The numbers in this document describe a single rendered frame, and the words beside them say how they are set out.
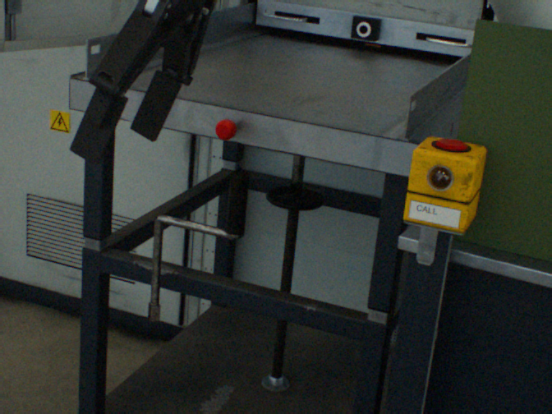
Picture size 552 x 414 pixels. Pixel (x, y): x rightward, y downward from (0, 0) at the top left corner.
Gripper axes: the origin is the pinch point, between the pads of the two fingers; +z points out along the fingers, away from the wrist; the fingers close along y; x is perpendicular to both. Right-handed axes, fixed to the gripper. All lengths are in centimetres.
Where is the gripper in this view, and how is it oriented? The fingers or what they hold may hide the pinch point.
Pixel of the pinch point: (119, 135)
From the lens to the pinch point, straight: 94.0
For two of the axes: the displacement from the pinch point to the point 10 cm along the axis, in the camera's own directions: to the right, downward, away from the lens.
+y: -2.6, 2.2, -9.4
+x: 8.6, 5.0, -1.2
